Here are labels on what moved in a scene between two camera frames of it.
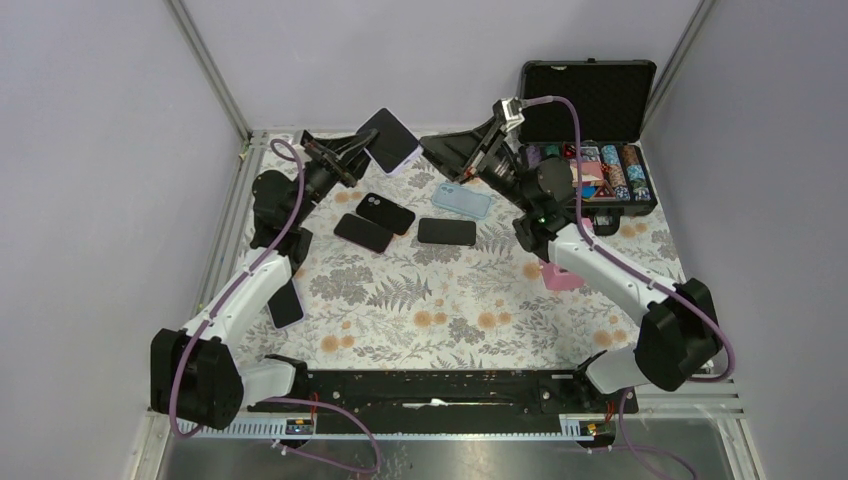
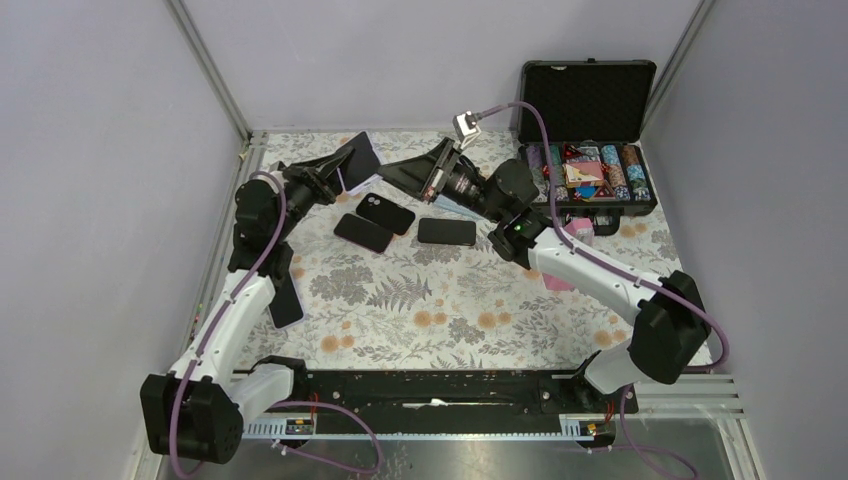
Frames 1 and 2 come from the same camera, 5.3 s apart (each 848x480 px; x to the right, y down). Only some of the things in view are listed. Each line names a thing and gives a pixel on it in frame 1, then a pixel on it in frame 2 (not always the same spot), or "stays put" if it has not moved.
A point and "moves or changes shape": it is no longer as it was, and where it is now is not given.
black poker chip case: (618, 169) stays put
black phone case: (381, 210) stays put
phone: (363, 232) stays put
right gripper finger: (455, 152) → (419, 174)
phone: (394, 146) moves or changes shape
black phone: (447, 231) stays put
